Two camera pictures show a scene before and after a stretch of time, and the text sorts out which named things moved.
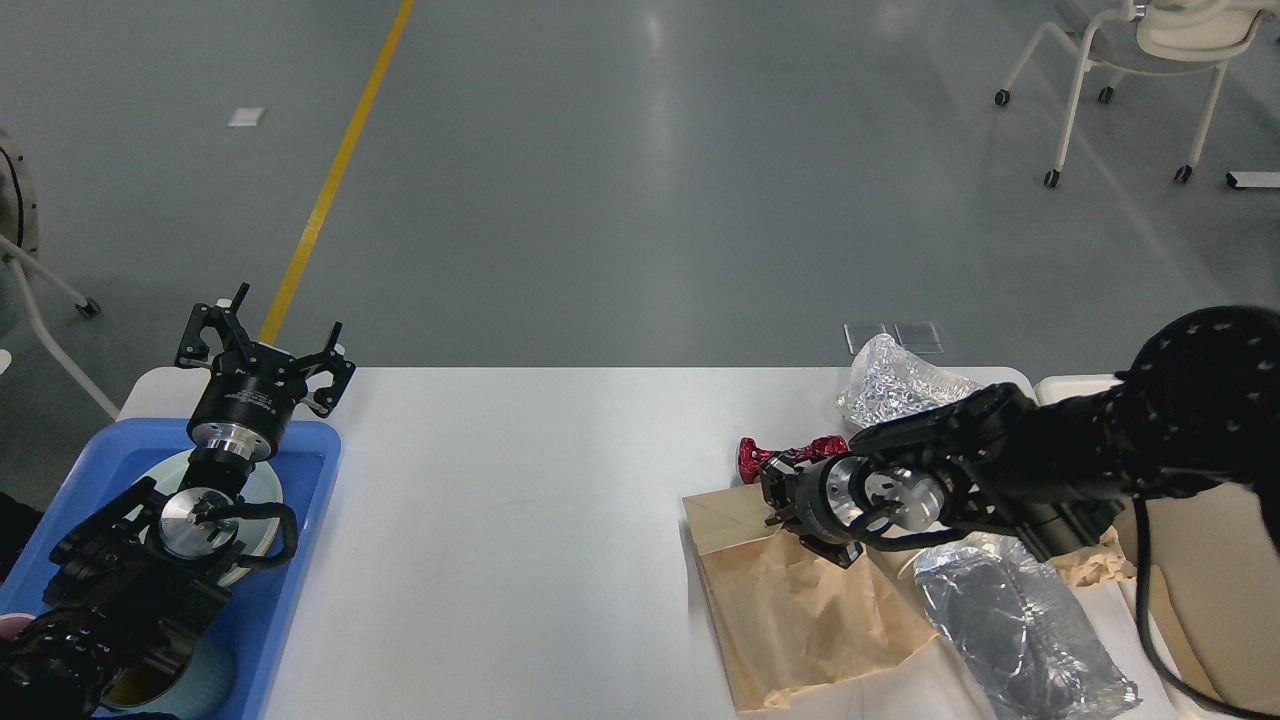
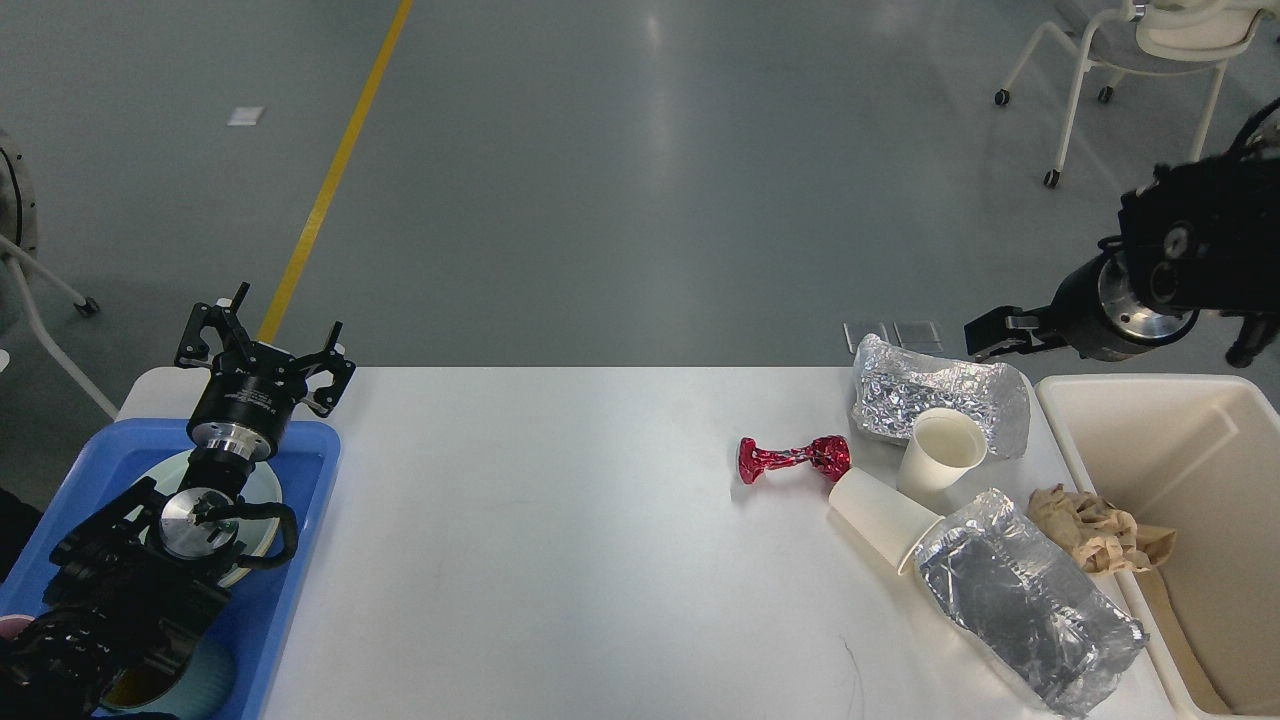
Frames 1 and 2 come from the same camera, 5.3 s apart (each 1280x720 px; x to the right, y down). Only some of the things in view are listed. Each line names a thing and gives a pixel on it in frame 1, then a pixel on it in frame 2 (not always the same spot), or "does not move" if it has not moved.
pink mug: [12, 624] does not move
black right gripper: [823, 498] -> [1098, 312]
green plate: [257, 531] does not move
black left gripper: [250, 392] does not move
